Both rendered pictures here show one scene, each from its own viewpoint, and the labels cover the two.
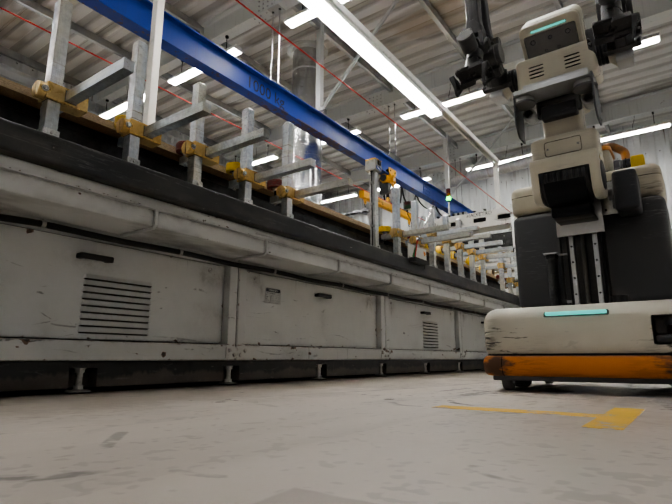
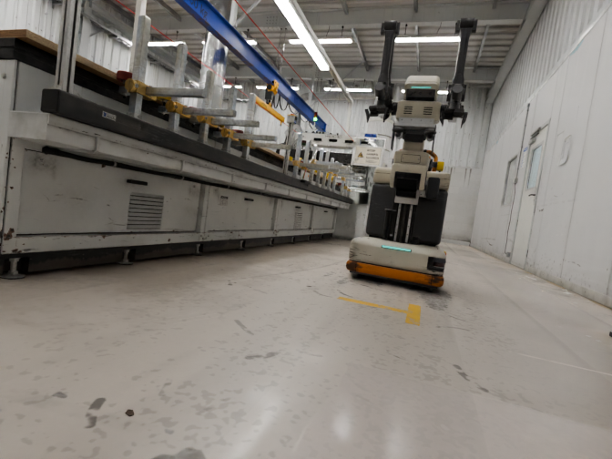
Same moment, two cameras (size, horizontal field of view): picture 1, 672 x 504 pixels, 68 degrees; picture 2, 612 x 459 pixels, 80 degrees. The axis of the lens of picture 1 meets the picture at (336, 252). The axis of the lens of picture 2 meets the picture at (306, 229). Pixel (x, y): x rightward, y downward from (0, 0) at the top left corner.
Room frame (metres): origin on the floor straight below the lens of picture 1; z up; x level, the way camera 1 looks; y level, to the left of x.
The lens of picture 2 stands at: (-0.46, 0.50, 0.41)
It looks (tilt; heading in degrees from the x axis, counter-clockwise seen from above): 3 degrees down; 343
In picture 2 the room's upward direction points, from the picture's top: 8 degrees clockwise
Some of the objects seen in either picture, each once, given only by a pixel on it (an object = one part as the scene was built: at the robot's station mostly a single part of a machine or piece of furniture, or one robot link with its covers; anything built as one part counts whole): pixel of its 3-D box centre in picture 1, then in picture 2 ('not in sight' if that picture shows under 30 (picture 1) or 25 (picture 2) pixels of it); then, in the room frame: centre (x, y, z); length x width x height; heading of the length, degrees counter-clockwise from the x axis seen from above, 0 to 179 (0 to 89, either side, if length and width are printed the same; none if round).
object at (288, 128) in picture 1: (287, 172); (249, 128); (2.09, 0.22, 0.92); 0.04 x 0.04 x 0.48; 55
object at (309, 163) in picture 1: (269, 175); (244, 137); (1.87, 0.26, 0.82); 0.43 x 0.03 x 0.04; 55
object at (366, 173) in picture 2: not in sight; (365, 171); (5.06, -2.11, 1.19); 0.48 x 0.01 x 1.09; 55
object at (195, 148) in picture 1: (200, 153); (207, 120); (1.70, 0.49, 0.84); 0.14 x 0.06 x 0.05; 145
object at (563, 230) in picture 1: (591, 193); (416, 186); (1.69, -0.90, 0.68); 0.28 x 0.27 x 0.25; 54
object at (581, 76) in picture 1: (556, 103); (413, 134); (1.62, -0.78, 0.99); 0.28 x 0.16 x 0.22; 54
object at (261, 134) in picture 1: (221, 149); (223, 122); (1.66, 0.41, 0.84); 0.43 x 0.03 x 0.04; 55
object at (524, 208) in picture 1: (588, 235); (407, 200); (1.93, -1.01, 0.59); 0.55 x 0.34 x 0.83; 54
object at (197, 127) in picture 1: (196, 143); (206, 114); (1.69, 0.51, 0.87); 0.04 x 0.04 x 0.48; 55
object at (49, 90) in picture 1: (60, 98); (141, 89); (1.30, 0.78, 0.83); 0.14 x 0.06 x 0.05; 145
